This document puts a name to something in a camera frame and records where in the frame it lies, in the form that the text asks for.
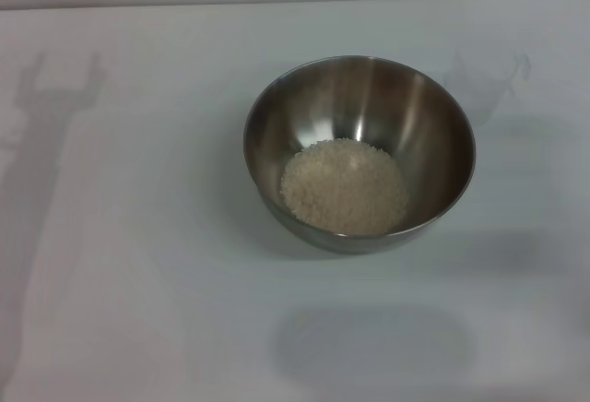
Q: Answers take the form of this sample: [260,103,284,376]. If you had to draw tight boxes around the clear plastic measuring cup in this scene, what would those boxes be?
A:
[443,48,533,128]

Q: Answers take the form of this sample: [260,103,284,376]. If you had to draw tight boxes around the white rice grains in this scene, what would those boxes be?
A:
[280,138,411,238]

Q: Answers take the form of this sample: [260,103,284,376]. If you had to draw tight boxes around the stainless steel mixing bowl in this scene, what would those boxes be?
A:
[242,54,478,256]

